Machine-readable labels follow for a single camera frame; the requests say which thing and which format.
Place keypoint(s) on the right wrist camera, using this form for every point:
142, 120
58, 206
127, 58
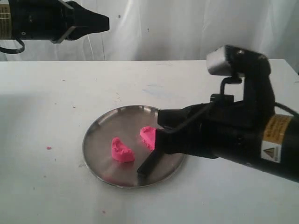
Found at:
234, 63

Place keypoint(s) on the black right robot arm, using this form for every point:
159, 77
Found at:
283, 131

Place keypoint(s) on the round steel plate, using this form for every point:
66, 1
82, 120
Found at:
125, 123

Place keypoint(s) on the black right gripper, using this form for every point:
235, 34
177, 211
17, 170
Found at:
233, 131

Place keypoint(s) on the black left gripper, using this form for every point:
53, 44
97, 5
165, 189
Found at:
54, 20

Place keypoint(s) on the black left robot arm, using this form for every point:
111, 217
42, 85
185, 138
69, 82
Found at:
6, 22

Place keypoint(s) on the white backdrop curtain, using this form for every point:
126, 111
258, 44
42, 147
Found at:
178, 30

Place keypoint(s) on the black serrated knife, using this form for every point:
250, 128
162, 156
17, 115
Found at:
149, 164

